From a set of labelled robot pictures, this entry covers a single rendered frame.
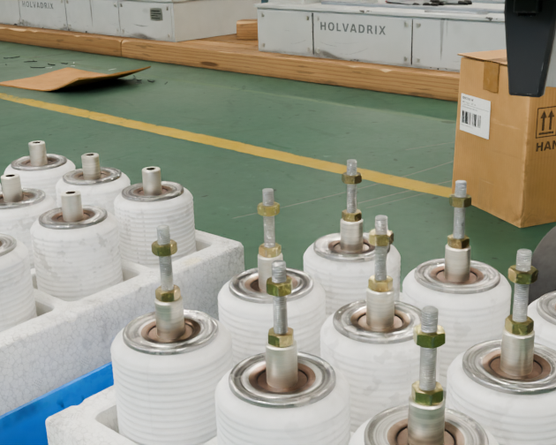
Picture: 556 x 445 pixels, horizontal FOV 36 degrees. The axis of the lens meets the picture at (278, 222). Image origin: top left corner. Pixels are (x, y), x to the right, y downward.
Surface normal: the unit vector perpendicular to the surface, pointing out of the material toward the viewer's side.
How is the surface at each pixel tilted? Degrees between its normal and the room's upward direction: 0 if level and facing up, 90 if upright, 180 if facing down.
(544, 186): 90
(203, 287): 90
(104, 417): 90
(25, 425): 88
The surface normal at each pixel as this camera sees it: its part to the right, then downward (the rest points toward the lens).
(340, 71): -0.69, 0.25
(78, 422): -0.03, -0.95
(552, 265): -0.47, -0.51
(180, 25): 0.72, 0.21
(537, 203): 0.37, 0.29
